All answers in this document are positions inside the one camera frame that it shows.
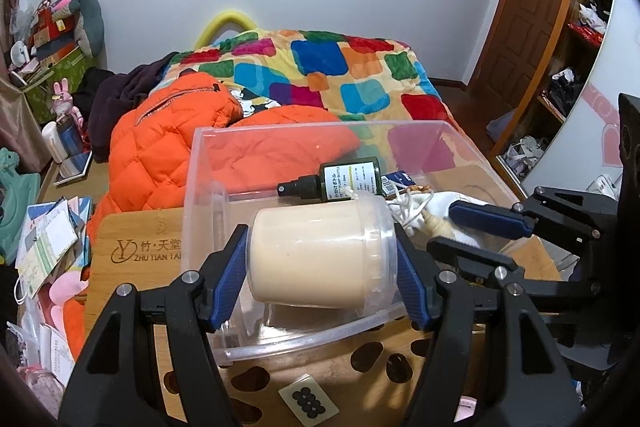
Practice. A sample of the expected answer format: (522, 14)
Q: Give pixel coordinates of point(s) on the pink curtain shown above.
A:
(15, 122)

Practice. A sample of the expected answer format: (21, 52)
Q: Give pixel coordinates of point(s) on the green dinosaur toy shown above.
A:
(15, 202)

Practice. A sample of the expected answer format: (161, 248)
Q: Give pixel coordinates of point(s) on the white bottle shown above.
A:
(52, 142)

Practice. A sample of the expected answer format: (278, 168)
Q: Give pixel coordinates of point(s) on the dark clothes on shelf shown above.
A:
(565, 92)

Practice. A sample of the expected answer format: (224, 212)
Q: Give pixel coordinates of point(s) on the small dotted game tile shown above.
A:
(307, 398)

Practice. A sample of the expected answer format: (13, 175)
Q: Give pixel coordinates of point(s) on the brown wooden door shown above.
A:
(530, 22)

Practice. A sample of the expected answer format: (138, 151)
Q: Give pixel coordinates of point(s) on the dark purple clothing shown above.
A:
(125, 92)

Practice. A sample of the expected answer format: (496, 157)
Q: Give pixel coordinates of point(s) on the orange puffer jacket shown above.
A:
(165, 142)

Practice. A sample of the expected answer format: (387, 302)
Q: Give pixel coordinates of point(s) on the white cloth on shelf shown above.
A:
(592, 14)

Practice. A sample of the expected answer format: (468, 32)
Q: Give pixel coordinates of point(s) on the patchwork plush toy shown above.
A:
(50, 24)

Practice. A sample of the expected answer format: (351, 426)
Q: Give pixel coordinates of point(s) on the dark green spray bottle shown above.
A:
(350, 179)

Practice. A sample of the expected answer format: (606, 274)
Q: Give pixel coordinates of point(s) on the wooden desktop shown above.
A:
(125, 222)

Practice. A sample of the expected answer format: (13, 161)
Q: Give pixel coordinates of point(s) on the red cloth on shelf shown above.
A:
(589, 34)

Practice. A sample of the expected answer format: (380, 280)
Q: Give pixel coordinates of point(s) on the clear jar with cream contents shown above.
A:
(320, 252)

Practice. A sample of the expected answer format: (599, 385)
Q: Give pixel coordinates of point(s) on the yellow foam loop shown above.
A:
(225, 18)

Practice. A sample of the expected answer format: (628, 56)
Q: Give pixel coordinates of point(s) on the colourful patchwork blanket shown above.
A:
(325, 72)

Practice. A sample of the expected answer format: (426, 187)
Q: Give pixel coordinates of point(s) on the wooden shelf unit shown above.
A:
(575, 52)

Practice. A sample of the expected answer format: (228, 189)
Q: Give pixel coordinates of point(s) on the pile of paper booklets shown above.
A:
(47, 242)

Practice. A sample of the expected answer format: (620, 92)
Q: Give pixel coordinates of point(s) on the grey cloth on floor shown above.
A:
(502, 129)

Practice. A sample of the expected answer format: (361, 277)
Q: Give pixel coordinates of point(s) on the white wardrobe with pink hearts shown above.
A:
(600, 107)

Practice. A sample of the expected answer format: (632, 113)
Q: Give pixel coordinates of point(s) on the green patterned box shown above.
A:
(55, 77)

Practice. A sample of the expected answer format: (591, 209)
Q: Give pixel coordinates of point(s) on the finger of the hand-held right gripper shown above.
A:
(490, 219)
(465, 254)

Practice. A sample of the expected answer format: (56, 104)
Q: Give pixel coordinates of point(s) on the white tablet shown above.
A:
(75, 167)

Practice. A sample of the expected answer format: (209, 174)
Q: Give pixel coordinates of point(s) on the small blue packet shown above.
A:
(400, 182)

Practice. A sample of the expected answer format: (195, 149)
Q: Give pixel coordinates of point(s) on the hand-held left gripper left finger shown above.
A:
(227, 282)

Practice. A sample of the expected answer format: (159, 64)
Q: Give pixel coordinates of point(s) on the pink bunny toy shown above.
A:
(64, 99)

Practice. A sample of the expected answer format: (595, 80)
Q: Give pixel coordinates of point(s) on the grey round cushion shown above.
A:
(90, 22)

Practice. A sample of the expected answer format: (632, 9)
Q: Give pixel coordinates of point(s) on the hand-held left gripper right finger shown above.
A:
(410, 282)

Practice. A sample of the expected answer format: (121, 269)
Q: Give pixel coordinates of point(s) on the blue bottle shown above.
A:
(71, 137)

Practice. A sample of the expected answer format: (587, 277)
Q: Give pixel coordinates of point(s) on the clear plastic storage bin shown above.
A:
(210, 167)

